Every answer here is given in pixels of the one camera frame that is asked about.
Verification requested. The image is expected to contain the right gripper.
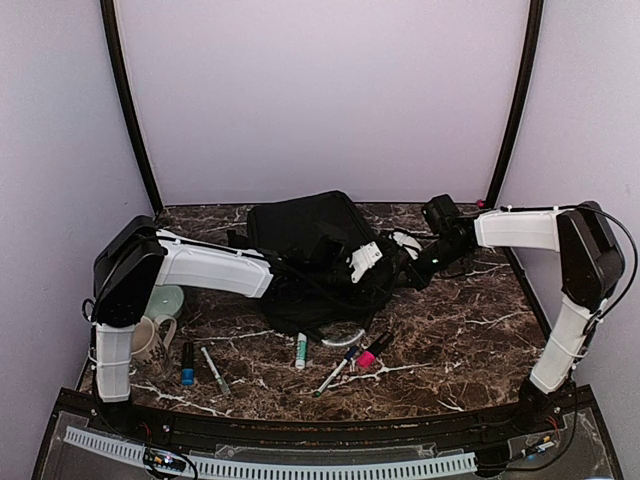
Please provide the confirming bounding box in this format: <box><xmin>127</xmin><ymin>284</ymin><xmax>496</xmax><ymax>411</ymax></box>
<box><xmin>389</xmin><ymin>236</ymin><xmax>470</xmax><ymax>291</ymax></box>

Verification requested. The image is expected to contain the black student bag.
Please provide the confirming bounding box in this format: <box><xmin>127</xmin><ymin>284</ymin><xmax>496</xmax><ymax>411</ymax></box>
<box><xmin>227</xmin><ymin>191</ymin><xmax>401</xmax><ymax>341</ymax></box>

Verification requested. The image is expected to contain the white glue stick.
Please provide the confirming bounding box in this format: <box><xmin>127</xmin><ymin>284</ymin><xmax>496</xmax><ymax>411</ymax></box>
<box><xmin>294</xmin><ymin>332</ymin><xmax>307</xmax><ymax>370</ymax></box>

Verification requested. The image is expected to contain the white pen blue cap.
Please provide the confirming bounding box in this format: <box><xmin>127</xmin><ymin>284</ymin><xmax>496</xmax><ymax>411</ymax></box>
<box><xmin>313</xmin><ymin>345</ymin><xmax>359</xmax><ymax>398</ymax></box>

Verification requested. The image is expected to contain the white thin pen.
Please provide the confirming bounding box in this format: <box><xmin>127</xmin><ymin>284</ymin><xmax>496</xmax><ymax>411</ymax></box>
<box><xmin>200</xmin><ymin>346</ymin><xmax>231</xmax><ymax>395</ymax></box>

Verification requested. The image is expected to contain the black marker blue cap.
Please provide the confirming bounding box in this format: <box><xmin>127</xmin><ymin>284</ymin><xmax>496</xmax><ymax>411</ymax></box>
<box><xmin>181</xmin><ymin>341</ymin><xmax>195</xmax><ymax>386</ymax></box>

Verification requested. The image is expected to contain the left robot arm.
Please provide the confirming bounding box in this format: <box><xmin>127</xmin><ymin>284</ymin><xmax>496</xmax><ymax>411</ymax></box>
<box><xmin>89</xmin><ymin>215</ymin><xmax>286</xmax><ymax>436</ymax></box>

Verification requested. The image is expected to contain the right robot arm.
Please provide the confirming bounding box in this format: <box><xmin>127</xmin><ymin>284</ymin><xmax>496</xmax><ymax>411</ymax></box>
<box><xmin>390</xmin><ymin>195</ymin><xmax>625</xmax><ymax>394</ymax></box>

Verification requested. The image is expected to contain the green ceramic bowl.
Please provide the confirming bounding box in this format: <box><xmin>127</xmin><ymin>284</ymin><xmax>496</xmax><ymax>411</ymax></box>
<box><xmin>145</xmin><ymin>285</ymin><xmax>184</xmax><ymax>319</ymax></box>

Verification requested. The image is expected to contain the cream patterned mug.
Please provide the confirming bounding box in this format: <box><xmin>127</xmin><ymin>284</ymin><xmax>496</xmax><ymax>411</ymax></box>
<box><xmin>131</xmin><ymin>315</ymin><xmax>177</xmax><ymax>381</ymax></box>

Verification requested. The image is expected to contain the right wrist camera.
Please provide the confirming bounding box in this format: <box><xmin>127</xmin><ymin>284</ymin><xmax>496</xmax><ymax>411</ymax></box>
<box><xmin>390</xmin><ymin>230</ymin><xmax>423</xmax><ymax>260</ymax></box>

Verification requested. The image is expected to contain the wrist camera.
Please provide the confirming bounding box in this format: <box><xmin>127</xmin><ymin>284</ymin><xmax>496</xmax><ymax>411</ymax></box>
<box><xmin>390</xmin><ymin>230</ymin><xmax>423</xmax><ymax>260</ymax></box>
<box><xmin>347</xmin><ymin>241</ymin><xmax>383</xmax><ymax>284</ymax></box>

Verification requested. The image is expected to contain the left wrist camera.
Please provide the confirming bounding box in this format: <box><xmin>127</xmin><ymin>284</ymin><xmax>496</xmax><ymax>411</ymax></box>
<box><xmin>347</xmin><ymin>241</ymin><xmax>383</xmax><ymax>284</ymax></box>

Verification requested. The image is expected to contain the black front rail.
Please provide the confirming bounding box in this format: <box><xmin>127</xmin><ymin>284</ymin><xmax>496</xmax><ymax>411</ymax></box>
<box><xmin>54</xmin><ymin>387</ymin><xmax>596</xmax><ymax>451</ymax></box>

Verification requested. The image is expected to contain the white slotted cable duct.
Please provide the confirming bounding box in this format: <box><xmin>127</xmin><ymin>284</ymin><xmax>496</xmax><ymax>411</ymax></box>
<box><xmin>63</xmin><ymin>427</ymin><xmax>477</xmax><ymax>479</ymax></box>

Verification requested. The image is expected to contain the right black frame post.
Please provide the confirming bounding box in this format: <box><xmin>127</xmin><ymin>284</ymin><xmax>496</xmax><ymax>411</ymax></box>
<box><xmin>484</xmin><ymin>0</ymin><xmax>544</xmax><ymax>208</ymax></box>

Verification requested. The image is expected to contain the black frame post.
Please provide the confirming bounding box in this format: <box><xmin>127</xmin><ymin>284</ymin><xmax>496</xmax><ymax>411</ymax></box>
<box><xmin>99</xmin><ymin>0</ymin><xmax>164</xmax><ymax>215</ymax></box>
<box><xmin>484</xmin><ymin>0</ymin><xmax>544</xmax><ymax>208</ymax></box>

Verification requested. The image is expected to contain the left black frame post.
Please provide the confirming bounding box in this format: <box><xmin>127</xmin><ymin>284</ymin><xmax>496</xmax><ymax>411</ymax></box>
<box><xmin>99</xmin><ymin>0</ymin><xmax>164</xmax><ymax>215</ymax></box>

